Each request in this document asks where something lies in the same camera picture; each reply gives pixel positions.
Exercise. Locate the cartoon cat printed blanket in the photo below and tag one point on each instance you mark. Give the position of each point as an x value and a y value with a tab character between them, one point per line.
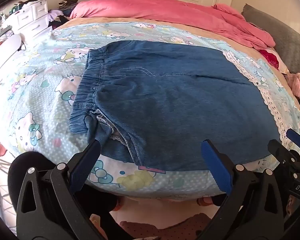
40	92

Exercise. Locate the red cloth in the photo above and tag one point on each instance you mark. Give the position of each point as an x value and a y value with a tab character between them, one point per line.
271	58

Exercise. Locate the white drawer chest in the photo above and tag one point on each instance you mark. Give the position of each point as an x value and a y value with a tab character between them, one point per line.
35	17

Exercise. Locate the dark clothes heap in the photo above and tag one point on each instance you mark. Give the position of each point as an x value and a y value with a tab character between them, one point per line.
66	5

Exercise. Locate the white rounded board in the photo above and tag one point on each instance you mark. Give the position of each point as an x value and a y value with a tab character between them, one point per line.
5	45

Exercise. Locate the blue denim pants lace hem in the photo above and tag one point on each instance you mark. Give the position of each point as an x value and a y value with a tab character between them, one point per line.
177	100

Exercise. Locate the pink duvet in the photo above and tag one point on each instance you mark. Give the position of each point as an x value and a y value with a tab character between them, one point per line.
165	7

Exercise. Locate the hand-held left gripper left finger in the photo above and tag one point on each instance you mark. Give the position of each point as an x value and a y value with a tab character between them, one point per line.
86	160

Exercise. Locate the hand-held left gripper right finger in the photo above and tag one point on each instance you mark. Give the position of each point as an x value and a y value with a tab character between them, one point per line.
215	165

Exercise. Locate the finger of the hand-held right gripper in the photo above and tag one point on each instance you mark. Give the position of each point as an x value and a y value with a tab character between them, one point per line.
277	150
297	139

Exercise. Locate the grey quilted headboard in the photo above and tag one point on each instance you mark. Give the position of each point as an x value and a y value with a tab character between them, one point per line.
277	30

